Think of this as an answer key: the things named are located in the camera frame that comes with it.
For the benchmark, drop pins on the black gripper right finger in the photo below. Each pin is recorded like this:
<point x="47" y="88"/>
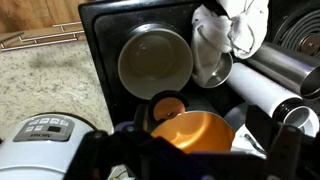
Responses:
<point x="281" y="143"/>

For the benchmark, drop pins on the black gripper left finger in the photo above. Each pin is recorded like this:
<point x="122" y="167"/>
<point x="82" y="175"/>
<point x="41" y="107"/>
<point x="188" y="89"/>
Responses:
<point x="90" y="159"/>

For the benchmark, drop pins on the black pot orange interior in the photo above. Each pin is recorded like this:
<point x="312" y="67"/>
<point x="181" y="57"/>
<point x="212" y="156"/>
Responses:
<point x="188" y="122"/>

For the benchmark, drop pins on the small steel bowl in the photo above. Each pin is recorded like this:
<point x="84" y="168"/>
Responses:
<point x="220" y="71"/>

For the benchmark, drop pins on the grey ceramic bowl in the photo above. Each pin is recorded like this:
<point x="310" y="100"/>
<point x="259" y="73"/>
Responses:
<point x="154" y="59"/>

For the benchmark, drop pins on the white rice cooker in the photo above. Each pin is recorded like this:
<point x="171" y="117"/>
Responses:
<point x="41" y="147"/>

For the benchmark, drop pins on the white thermos bottle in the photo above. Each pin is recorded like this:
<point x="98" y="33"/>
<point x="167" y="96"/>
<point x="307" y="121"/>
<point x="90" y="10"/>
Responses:
<point x="276" y="101"/>

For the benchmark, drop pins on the stainless steel tumbler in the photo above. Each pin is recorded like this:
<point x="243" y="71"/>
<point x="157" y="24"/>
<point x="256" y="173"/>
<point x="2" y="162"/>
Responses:
<point x="295" y="71"/>

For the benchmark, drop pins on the white crumpled cloth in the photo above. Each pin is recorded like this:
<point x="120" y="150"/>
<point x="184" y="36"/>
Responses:
<point x="241" y="31"/>

